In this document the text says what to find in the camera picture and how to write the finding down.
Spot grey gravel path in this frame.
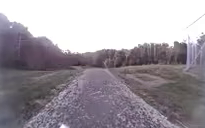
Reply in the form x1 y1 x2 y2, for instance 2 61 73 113
23 67 180 128

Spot row of trees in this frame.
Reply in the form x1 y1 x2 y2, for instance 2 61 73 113
83 41 188 69

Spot grass bank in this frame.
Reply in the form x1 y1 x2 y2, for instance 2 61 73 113
108 63 205 128

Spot robot's own part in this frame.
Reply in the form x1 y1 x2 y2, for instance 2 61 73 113
58 123 70 128

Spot grass verge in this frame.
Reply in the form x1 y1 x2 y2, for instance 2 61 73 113
0 66 86 128

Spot dark wood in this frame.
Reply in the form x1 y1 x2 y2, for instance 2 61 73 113
0 11 91 71

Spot pale post fence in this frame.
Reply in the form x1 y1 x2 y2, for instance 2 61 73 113
184 34 205 73

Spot overhead wires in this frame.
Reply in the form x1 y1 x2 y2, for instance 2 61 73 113
184 7 205 30

